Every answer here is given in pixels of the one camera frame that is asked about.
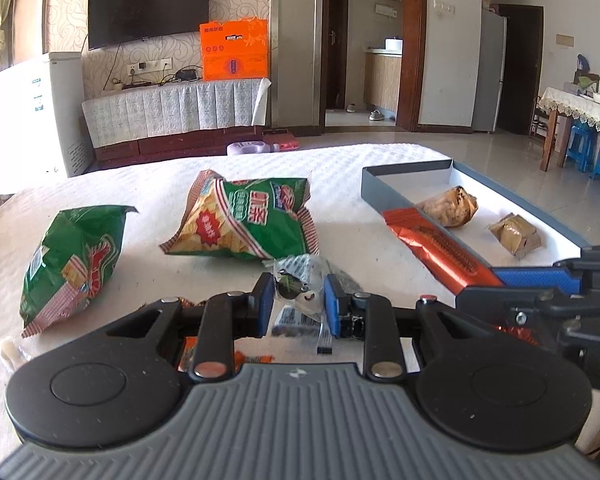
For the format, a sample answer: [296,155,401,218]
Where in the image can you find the white lace cabinet cloth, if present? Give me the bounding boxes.
[81,79,272,142]

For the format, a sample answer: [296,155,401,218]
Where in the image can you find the grey box white inside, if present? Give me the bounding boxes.
[361,158,593,281]

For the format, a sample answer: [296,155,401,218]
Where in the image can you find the dining table lace cloth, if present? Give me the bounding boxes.
[537,86,600,173]

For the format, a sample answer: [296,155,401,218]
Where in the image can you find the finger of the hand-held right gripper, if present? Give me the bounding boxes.
[455,286,570,335]
[494,266,584,295]

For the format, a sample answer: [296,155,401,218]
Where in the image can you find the white chest freezer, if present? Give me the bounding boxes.
[0,51,95,196]

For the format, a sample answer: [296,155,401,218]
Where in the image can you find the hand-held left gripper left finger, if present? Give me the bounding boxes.
[104,272,276,380]

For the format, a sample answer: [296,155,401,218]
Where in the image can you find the wooden kitchen cabinet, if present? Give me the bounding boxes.
[364,47,403,116]

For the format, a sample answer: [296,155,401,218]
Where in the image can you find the dark wooden door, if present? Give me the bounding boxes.
[497,4,545,136]

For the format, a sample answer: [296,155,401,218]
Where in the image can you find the dark wooden television cabinet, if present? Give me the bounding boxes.
[92,127,276,163]

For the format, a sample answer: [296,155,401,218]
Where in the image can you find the small golden snack packet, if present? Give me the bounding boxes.
[487,214,543,260]

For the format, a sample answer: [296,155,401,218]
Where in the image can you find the wall socket row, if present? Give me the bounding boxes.
[128,59,172,73]

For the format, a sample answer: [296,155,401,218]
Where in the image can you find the green snack bag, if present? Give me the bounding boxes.
[19,205,140,339]
[159,169,321,262]

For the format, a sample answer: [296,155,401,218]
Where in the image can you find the black flat television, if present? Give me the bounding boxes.
[87,0,212,51]

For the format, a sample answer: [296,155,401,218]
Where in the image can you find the small orange white packet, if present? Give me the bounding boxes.
[177,296,276,376]

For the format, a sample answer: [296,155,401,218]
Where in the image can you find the clear seed packet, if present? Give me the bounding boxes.
[262,254,353,353]

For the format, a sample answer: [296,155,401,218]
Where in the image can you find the silver refrigerator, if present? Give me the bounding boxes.
[472,7,508,135]

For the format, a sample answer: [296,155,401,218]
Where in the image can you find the brown bread packet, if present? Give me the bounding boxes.
[416,186,479,228]

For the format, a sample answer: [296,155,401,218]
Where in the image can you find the white plastic wrapper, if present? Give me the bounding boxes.
[0,337,31,372]

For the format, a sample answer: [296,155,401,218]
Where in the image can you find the orange snack bar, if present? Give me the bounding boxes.
[382,207,506,295]

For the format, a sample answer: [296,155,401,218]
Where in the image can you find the orange cardboard box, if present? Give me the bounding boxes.
[200,19,271,82]

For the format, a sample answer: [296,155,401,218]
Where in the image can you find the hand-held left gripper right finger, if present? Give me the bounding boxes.
[324,274,503,380]

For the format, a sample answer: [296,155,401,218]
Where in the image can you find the red flat scale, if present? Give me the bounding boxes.
[262,130,300,152]

